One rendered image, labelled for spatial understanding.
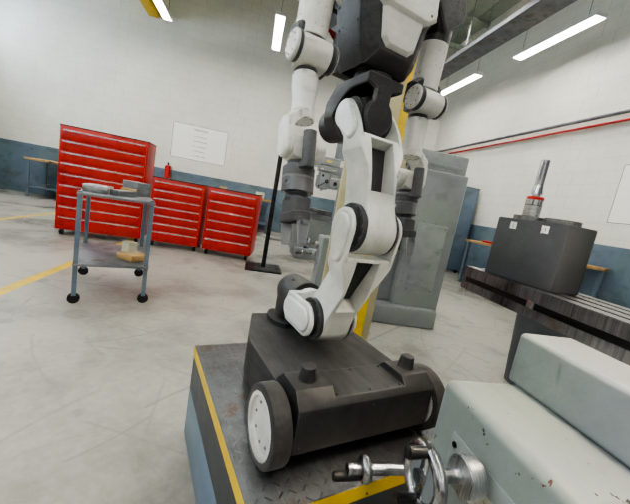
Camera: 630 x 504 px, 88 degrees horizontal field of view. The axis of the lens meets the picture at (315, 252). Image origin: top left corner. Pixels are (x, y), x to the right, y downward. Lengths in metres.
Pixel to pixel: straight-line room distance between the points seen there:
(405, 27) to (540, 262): 0.75
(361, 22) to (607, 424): 1.04
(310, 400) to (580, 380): 0.55
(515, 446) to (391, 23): 1.00
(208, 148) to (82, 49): 3.56
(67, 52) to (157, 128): 2.51
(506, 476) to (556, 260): 0.59
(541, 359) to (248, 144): 9.07
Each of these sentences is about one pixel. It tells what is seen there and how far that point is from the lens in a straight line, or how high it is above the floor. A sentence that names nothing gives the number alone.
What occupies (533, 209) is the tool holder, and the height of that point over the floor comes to 1.16.
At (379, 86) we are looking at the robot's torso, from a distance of 1.06.
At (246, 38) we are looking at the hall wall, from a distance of 10.20.
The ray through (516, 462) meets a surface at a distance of 0.70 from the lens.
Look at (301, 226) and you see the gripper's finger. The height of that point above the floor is 1.00.
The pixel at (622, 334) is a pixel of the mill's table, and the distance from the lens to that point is 0.93.
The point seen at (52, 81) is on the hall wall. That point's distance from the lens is 10.86.
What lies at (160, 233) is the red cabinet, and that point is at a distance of 5.25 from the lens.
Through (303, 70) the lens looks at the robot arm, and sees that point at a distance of 0.98.
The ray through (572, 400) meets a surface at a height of 0.78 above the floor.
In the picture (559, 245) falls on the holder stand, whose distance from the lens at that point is 1.09.
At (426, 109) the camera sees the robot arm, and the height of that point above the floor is 1.42.
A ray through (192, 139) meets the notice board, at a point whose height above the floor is 2.08.
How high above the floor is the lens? 1.06
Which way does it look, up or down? 9 degrees down
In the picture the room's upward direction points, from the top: 10 degrees clockwise
